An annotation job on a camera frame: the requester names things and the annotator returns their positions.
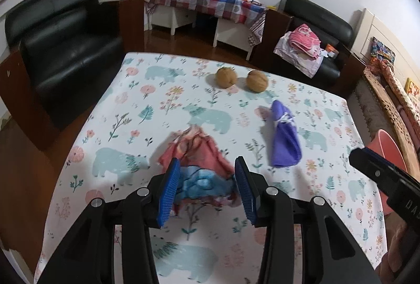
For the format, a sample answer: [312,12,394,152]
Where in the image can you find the colourful patterned pillow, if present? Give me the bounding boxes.
[371,37,396,63]

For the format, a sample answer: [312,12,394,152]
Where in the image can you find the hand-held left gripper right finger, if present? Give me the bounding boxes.
[234,156,381,284]

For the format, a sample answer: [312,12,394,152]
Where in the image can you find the pile of pink white clothes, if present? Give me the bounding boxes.
[274,31,329,79]

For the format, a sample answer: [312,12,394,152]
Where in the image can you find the white side table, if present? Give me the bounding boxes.
[149,5,263,61]

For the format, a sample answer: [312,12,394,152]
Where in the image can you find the orange dotted quilt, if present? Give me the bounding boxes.
[381,61,420,128]

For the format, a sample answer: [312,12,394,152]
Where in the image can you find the black leather armchair with clothes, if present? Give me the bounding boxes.
[262,0,366,99]

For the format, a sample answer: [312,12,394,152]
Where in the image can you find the empty black leather armchair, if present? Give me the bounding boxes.
[5,0,127,131]

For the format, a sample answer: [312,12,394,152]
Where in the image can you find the red blue wrapper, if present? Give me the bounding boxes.
[159,127,242,216]

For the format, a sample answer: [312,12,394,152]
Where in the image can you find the brown leaf pattern bedspread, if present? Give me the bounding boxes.
[363,68,420,153]

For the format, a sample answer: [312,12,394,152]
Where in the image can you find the walnut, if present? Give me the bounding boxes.
[247,70,269,93]
[216,67,237,88]

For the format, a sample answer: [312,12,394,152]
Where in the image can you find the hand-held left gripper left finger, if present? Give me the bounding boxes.
[38,158,182,284]

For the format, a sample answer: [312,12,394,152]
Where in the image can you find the side table with plaid cloth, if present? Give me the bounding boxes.
[144,0,268,42]

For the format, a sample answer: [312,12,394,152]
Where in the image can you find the yellow floral pillow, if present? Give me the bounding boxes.
[405,77,420,101]

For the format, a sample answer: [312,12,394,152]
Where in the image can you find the white bed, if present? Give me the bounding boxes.
[349,8,420,155]

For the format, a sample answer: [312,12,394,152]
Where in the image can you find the pink plastic bucket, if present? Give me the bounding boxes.
[367,129,408,173]

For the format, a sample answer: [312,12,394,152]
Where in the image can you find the pink patterned garment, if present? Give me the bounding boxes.
[288,24,321,58]

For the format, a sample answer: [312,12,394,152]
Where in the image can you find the purple knitted cloth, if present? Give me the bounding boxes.
[270,100,302,168]

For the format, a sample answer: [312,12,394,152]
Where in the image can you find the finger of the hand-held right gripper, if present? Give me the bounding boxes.
[349,146,411,193]

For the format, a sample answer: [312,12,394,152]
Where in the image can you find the person's right hand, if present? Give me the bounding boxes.
[376,222,417,284]

